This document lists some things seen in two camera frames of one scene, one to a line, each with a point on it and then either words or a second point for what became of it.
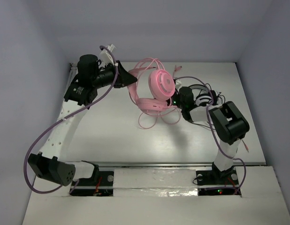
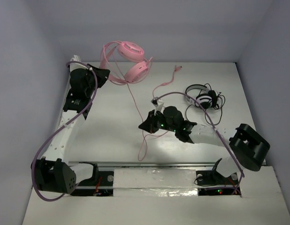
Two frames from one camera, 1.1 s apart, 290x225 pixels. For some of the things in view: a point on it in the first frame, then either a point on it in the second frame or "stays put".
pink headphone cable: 177,66 -> 163,87
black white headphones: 204,98 stays put
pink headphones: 162,86 -> 125,61
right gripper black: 167,101 -> 151,122
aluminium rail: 172,164 stays put
